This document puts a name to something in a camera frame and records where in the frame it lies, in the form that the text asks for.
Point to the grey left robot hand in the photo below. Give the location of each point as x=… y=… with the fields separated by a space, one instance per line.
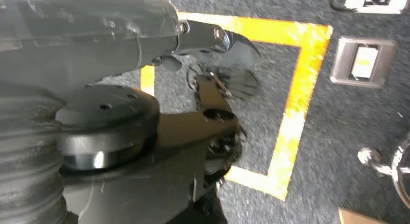
x=80 y=33

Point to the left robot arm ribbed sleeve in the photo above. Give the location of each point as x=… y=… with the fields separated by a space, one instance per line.
x=29 y=158

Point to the yellow floor tape square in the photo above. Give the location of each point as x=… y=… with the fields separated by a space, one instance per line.
x=301 y=88

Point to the floor socket with yellow label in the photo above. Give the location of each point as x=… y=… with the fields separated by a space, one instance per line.
x=342 y=62

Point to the floor socket with plug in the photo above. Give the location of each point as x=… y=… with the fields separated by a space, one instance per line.
x=355 y=3

